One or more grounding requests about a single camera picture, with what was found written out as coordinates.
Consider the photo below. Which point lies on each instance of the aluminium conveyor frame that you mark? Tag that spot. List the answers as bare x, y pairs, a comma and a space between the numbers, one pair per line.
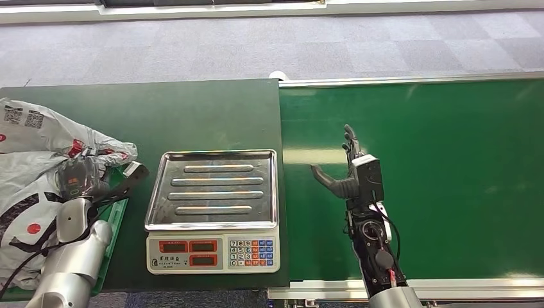
467, 285

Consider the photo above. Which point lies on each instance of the electronic scale with steel pan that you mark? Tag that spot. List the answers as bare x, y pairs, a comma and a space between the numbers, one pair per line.
212, 191

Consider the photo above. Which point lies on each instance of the green conveyor belt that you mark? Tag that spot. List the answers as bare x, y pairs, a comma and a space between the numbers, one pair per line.
459, 178

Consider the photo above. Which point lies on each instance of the grey red printed mailer bag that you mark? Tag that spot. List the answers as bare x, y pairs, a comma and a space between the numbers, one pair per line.
38, 140

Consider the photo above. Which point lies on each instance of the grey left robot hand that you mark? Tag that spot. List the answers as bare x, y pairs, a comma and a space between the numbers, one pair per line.
83, 176

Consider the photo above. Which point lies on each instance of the white round conveyor end cap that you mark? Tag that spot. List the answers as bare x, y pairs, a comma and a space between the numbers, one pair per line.
278, 75

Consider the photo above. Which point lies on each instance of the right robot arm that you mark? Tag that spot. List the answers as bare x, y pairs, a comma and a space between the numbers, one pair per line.
378, 259

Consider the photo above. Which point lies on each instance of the green plastic crate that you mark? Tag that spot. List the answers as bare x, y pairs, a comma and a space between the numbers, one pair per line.
112, 221

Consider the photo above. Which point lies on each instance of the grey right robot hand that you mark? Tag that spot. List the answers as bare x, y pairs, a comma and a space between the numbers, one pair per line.
342, 187

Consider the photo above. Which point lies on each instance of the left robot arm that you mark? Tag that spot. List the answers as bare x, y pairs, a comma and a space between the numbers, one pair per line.
72, 263

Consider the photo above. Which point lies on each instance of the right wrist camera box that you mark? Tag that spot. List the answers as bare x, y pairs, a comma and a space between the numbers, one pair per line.
369, 178

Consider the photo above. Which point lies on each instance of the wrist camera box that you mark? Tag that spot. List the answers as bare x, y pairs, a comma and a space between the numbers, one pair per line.
127, 180
369, 178

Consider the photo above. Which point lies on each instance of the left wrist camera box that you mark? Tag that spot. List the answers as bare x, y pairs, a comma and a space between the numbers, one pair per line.
127, 180

